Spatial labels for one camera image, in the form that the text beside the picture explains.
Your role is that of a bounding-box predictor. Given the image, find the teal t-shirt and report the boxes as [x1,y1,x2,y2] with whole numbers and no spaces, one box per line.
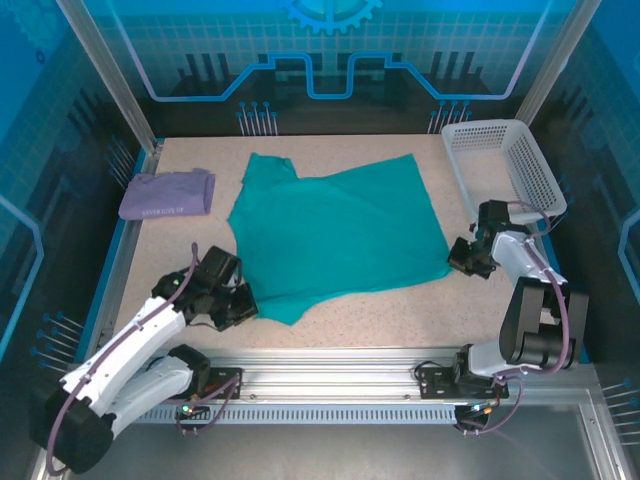
[227,152,454,327]

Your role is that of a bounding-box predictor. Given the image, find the folded lavender t-shirt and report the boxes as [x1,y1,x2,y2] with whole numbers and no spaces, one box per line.
[118,168,217,222]

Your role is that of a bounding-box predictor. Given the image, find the white perforated plastic basket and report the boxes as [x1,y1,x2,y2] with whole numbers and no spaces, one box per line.
[440,120,569,230]

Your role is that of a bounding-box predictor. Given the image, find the black connector with green light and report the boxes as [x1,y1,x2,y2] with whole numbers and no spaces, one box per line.
[175,402,211,422]

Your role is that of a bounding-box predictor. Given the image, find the black connector with orange light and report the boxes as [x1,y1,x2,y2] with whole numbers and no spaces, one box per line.
[457,402,496,424]

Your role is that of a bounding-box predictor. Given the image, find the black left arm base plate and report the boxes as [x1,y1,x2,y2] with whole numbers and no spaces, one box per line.
[199,367,245,400]

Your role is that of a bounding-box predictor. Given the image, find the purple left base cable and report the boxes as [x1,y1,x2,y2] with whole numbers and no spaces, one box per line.
[164,368,246,436]

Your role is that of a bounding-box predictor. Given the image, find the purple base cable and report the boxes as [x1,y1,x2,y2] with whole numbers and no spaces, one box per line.
[457,374,524,439]
[164,368,246,436]

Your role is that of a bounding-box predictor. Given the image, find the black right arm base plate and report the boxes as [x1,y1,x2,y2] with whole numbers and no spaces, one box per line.
[415,366,512,400]

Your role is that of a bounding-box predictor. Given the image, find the aluminium front rail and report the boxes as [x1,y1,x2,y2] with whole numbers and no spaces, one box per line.
[67,347,599,404]

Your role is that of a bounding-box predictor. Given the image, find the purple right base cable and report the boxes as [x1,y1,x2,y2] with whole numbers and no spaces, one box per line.
[457,374,524,439]

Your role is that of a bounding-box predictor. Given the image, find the slotted grey cable duct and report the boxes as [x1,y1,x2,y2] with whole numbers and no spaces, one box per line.
[129,403,459,426]

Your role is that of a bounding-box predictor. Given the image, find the aluminium frame post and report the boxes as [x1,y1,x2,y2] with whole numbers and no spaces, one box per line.
[54,0,164,154]
[513,0,605,126]

